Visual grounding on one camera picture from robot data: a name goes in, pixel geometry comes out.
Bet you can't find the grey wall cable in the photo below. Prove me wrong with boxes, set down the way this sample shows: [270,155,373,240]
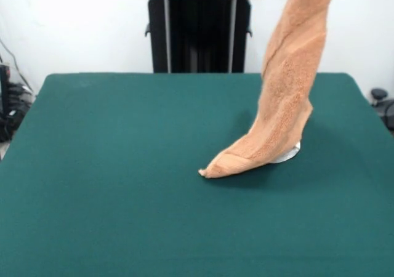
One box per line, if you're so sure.
[0,38,29,87]

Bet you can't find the dark green table cloth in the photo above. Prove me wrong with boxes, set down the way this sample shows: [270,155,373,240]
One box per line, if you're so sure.
[0,72,394,277]

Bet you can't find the grey wheeled floor base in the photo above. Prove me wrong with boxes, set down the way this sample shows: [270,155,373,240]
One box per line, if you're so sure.
[370,87,394,133]

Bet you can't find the tan terry cloth towel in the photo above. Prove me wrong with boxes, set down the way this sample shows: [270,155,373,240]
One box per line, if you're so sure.
[198,0,337,180]

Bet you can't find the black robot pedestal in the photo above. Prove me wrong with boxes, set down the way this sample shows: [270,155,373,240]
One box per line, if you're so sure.
[134,0,266,74]

